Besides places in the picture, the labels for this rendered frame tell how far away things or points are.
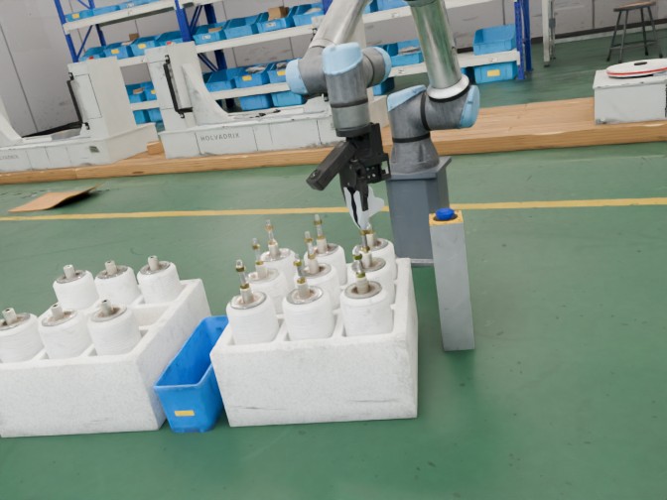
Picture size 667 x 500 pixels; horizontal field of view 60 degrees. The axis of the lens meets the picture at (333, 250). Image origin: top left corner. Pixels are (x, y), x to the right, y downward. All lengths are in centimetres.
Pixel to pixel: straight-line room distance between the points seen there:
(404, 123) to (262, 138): 206
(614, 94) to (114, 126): 331
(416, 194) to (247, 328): 78
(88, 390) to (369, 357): 61
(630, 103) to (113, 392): 257
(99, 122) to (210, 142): 101
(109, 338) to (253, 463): 40
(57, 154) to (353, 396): 404
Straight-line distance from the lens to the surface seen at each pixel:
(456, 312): 133
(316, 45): 132
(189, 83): 413
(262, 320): 117
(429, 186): 174
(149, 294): 150
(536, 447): 112
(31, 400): 145
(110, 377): 131
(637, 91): 311
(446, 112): 167
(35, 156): 513
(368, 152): 117
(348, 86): 112
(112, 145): 459
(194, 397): 124
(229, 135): 382
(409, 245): 182
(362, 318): 111
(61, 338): 137
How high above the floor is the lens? 74
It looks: 21 degrees down
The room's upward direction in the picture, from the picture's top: 10 degrees counter-clockwise
